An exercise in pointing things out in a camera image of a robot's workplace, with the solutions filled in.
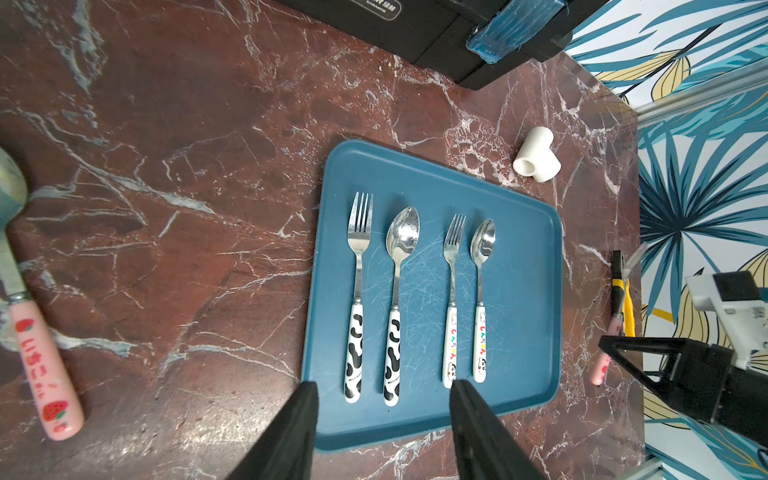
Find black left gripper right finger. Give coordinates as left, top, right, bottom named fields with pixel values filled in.
left=449, top=380, right=545, bottom=479

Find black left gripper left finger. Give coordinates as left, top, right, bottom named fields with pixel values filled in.
left=227, top=381, right=319, bottom=479

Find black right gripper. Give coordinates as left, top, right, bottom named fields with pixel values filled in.
left=598, top=334, right=768, bottom=448

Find white cartoon handle spoon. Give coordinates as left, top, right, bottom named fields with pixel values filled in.
left=470, top=219, right=496, bottom=383

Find white cartoon handle fork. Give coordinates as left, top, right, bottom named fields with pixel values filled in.
left=442, top=214, right=466, bottom=389

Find pink strawberry handle spoon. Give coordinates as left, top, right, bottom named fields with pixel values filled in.
left=1, top=152, right=84, bottom=441

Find cow pattern handle spoon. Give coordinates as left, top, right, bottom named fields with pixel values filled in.
left=383, top=206, right=420, bottom=407

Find cow pattern handle fork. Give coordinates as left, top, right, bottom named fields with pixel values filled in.
left=343, top=192, right=373, bottom=403

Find teal rectangular tray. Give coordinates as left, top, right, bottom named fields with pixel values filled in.
left=302, top=140, right=563, bottom=452

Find white PVC pipe fitting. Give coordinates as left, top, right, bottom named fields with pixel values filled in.
left=512, top=126, right=562, bottom=183

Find black plastic toolbox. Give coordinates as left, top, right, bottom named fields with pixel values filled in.
left=287, top=1, right=607, bottom=90

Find yellow handled pliers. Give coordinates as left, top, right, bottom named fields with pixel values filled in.
left=608, top=242, right=648, bottom=337

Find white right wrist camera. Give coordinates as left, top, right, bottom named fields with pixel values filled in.
left=686, top=271, right=767, bottom=370

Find right aluminium corner post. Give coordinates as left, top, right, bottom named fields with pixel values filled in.
left=634, top=58, right=768, bottom=128

